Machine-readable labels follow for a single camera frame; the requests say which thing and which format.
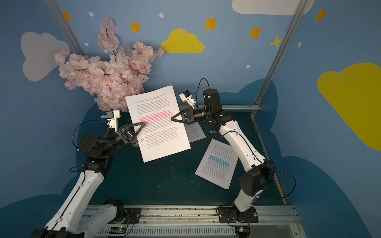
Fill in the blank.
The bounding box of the pink highlighted paper document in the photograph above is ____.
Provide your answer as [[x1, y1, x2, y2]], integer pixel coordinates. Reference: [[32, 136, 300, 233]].
[[125, 85, 191, 163]]

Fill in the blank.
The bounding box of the blue highlighted paper document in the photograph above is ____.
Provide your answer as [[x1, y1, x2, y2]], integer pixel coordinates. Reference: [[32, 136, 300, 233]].
[[195, 139, 238, 190]]

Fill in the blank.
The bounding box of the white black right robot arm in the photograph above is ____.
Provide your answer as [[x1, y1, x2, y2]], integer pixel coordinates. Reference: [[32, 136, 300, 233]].
[[171, 89, 276, 223]]

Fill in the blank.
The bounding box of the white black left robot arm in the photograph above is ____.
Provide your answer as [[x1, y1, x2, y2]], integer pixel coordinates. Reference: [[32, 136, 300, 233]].
[[30, 123, 145, 238]]

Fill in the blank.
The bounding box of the purple highlighted paper document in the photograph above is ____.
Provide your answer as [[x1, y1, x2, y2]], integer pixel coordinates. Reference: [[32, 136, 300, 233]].
[[184, 122, 206, 143]]

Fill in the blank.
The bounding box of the pink cherry blossom tree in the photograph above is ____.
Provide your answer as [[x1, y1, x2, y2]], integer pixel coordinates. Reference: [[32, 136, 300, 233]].
[[54, 16, 164, 112]]

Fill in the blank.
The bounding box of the left green circuit board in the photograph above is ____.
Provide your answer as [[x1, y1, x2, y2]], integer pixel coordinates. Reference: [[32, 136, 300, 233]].
[[108, 226, 128, 237]]

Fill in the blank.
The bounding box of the right circuit board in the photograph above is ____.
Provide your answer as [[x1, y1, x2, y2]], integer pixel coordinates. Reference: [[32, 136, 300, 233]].
[[234, 226, 251, 238]]

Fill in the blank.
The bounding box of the aluminium back frame bar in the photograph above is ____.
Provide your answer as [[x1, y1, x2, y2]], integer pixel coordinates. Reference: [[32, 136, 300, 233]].
[[178, 104, 262, 112]]

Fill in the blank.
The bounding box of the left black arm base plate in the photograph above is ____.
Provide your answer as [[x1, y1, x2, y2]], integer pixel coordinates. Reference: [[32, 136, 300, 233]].
[[109, 207, 141, 224]]

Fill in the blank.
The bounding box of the aluminium front rail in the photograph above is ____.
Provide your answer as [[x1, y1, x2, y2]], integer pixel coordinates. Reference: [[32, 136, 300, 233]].
[[80, 205, 306, 238]]

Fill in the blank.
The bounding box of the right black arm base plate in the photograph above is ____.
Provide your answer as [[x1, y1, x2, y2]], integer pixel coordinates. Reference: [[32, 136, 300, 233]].
[[216, 206, 259, 224]]

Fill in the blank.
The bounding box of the aluminium left frame post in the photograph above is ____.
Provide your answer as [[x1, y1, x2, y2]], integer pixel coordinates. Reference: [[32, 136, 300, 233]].
[[44, 0, 85, 55]]

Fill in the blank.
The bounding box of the aluminium frame post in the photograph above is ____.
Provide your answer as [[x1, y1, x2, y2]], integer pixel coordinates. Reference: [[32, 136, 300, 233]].
[[44, 0, 85, 55], [251, 0, 310, 119]]

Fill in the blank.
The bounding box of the aluminium right frame post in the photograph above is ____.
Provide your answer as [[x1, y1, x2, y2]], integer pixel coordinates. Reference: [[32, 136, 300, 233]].
[[251, 0, 310, 119]]

